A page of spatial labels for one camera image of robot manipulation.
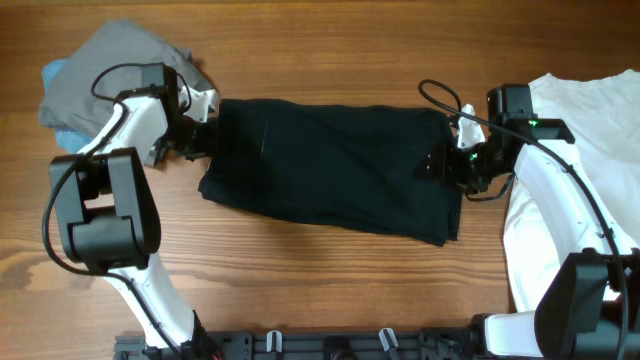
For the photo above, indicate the white t-shirt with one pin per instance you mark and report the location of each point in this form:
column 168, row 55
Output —
column 603, row 116

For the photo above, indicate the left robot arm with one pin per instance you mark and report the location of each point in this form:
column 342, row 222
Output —
column 101, row 219

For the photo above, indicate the black shorts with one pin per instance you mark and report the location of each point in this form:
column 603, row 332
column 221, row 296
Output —
column 361, row 168

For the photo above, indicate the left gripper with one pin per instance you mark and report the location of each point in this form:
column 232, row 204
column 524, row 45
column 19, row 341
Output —
column 208, row 147

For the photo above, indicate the folded grey shorts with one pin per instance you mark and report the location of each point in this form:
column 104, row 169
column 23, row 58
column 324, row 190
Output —
column 106, row 64

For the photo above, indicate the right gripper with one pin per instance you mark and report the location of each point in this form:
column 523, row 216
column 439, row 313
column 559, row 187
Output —
column 442, row 164

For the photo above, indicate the folded blue garment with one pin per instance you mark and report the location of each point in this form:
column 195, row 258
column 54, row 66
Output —
column 68, row 138

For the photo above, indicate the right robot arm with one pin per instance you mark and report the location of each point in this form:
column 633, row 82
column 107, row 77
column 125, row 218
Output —
column 591, row 308

